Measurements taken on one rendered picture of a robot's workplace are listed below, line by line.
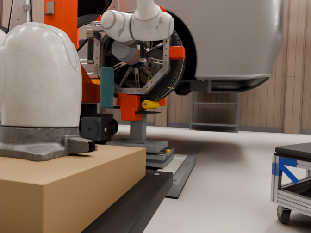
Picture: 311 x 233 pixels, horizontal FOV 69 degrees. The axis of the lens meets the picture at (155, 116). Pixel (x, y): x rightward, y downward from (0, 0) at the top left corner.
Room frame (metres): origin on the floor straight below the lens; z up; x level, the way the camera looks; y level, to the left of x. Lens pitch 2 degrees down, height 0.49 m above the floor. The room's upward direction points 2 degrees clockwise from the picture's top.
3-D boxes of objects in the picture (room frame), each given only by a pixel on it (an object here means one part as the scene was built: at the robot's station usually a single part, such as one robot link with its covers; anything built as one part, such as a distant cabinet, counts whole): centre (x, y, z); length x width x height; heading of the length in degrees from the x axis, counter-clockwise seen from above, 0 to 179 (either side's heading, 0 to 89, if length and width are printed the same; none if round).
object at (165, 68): (1.56, 0.18, 0.85); 0.54 x 0.07 x 0.54; 74
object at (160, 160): (1.73, 0.13, 0.13); 0.50 x 0.36 x 0.10; 74
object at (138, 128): (1.73, 0.13, 0.32); 0.40 x 0.30 x 0.28; 74
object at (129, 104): (1.60, 0.17, 0.48); 0.16 x 0.12 x 0.17; 164
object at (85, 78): (1.95, 0.59, 0.69); 0.52 x 0.17 x 0.35; 164
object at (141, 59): (1.29, 0.08, 0.83); 0.04 x 0.04 x 0.16
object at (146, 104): (1.63, 0.03, 0.51); 0.29 x 0.06 x 0.06; 164
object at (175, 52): (1.48, -0.13, 0.85); 0.09 x 0.08 x 0.07; 74
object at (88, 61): (1.39, 0.41, 0.83); 0.04 x 0.04 x 0.16
